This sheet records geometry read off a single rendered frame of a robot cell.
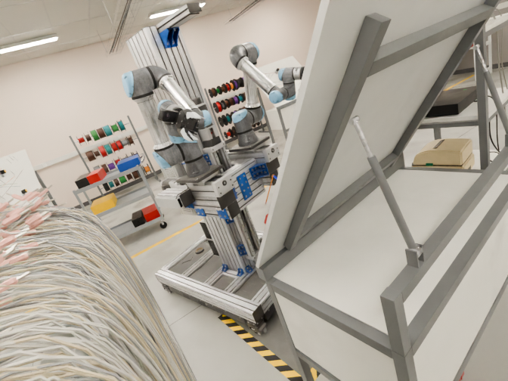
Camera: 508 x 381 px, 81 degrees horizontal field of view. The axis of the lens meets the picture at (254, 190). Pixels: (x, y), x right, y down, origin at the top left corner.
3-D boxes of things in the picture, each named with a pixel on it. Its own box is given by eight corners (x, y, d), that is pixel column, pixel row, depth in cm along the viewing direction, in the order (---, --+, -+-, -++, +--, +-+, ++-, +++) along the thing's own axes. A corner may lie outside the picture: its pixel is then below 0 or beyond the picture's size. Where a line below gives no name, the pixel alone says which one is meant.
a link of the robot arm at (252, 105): (241, 125, 221) (231, 44, 192) (253, 119, 231) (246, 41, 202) (254, 128, 214) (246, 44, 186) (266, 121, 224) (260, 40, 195)
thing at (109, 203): (109, 255, 410) (68, 184, 372) (111, 240, 455) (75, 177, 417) (177, 223, 436) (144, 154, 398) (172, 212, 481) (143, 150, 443)
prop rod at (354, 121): (352, 118, 75) (398, 218, 79) (358, 114, 77) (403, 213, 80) (347, 120, 77) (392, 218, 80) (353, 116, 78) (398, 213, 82)
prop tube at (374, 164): (408, 258, 83) (363, 159, 79) (413, 253, 84) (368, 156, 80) (419, 259, 80) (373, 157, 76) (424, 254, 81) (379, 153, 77)
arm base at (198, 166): (183, 178, 185) (176, 162, 182) (200, 167, 195) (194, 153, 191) (197, 177, 175) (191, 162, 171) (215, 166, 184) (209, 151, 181)
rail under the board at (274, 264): (258, 277, 131) (254, 266, 129) (394, 165, 190) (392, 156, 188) (267, 282, 127) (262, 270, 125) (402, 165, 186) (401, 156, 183)
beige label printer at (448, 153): (410, 178, 198) (407, 150, 191) (422, 164, 210) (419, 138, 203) (464, 180, 175) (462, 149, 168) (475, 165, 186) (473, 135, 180)
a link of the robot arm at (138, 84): (187, 162, 175) (150, 65, 150) (163, 173, 168) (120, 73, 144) (180, 159, 184) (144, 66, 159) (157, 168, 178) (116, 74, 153)
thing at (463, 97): (398, 120, 185) (396, 109, 183) (423, 103, 203) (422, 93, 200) (458, 116, 159) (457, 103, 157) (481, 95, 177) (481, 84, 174)
